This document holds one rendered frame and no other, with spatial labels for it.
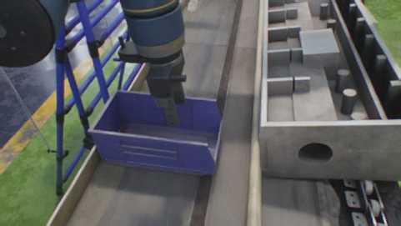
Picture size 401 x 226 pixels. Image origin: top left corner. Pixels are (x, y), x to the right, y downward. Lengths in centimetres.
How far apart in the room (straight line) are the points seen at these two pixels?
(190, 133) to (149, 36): 48
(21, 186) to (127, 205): 128
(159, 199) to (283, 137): 36
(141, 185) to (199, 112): 27
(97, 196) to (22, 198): 115
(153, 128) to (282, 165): 43
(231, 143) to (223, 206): 23
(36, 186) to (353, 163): 168
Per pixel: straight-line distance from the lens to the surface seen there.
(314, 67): 105
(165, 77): 60
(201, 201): 84
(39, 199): 196
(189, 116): 95
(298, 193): 89
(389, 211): 92
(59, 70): 124
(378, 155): 86
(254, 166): 88
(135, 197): 86
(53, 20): 41
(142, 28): 57
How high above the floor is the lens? 145
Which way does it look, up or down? 41 degrees down
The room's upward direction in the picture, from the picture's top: straight up
